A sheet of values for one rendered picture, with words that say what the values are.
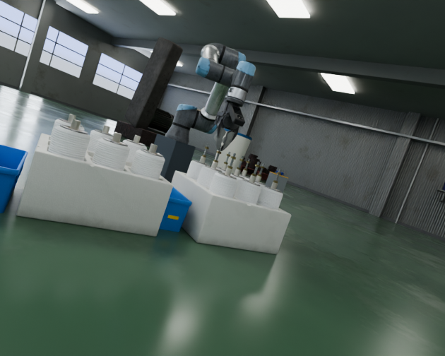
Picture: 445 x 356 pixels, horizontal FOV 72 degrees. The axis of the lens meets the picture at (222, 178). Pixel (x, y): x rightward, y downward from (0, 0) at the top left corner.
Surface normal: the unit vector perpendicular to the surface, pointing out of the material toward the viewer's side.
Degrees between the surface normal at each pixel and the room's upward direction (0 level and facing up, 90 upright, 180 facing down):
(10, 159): 88
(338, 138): 90
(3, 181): 92
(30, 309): 0
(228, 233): 90
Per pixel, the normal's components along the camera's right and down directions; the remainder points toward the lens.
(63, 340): 0.33, -0.94
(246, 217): 0.47, 0.24
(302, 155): -0.56, -0.12
